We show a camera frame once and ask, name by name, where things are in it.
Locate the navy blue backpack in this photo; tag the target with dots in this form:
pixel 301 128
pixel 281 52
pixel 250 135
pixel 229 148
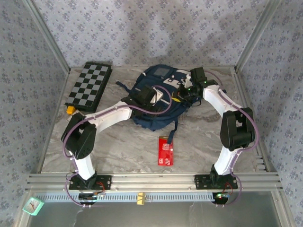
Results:
pixel 156 116

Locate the red printed packet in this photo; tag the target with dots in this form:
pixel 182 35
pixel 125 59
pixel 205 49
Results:
pixel 165 153

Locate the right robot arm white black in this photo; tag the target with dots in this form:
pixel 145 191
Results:
pixel 236 127

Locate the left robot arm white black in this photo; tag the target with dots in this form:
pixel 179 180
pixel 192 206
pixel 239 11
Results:
pixel 106 118

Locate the black grey chessboard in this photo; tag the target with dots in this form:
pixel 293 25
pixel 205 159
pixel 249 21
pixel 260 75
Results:
pixel 88 86

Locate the small yellow block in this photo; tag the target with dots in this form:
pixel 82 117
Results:
pixel 71 110

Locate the yellow clamp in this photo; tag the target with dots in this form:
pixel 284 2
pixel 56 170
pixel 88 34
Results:
pixel 141 198

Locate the right controller circuit board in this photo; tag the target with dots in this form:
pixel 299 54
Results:
pixel 221 196

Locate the controller circuit board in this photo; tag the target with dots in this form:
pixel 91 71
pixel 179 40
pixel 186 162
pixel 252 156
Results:
pixel 221 196
pixel 91 196

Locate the left controller circuit board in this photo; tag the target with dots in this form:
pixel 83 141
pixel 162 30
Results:
pixel 91 196

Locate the teal alarm clock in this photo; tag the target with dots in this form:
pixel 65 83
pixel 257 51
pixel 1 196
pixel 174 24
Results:
pixel 33 206

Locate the aluminium frame post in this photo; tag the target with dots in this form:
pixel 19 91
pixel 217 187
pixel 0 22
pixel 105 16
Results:
pixel 47 35
pixel 258 35

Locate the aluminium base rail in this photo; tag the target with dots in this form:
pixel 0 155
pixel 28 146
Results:
pixel 154 180

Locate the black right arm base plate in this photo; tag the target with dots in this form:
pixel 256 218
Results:
pixel 201 182

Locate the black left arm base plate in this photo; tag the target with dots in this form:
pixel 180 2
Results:
pixel 105 182

